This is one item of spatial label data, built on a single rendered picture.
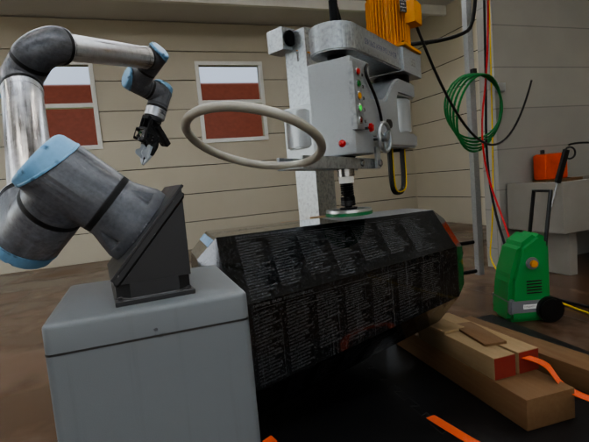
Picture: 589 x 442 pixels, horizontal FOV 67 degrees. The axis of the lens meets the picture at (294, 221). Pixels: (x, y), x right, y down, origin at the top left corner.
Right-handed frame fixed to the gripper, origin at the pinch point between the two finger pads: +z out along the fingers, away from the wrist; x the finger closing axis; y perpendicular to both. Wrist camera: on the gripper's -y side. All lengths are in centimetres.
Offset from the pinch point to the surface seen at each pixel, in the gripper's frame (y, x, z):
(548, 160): -329, 173, -137
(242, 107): 44, 76, -9
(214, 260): -9, 43, 35
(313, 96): -24, 62, -47
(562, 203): -289, 187, -84
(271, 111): 40, 83, -10
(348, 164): -34, 82, -20
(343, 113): -25, 77, -40
